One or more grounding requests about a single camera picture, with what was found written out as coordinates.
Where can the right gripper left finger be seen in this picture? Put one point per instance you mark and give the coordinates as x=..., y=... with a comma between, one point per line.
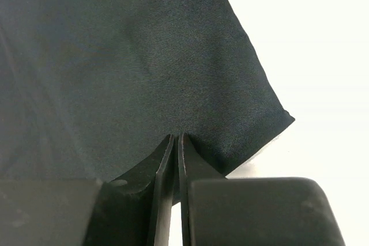
x=134, y=209

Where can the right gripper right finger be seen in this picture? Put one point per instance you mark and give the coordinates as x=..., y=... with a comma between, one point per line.
x=274, y=211

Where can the black cloth placemat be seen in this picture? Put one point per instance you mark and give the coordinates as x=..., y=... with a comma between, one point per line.
x=90, y=87

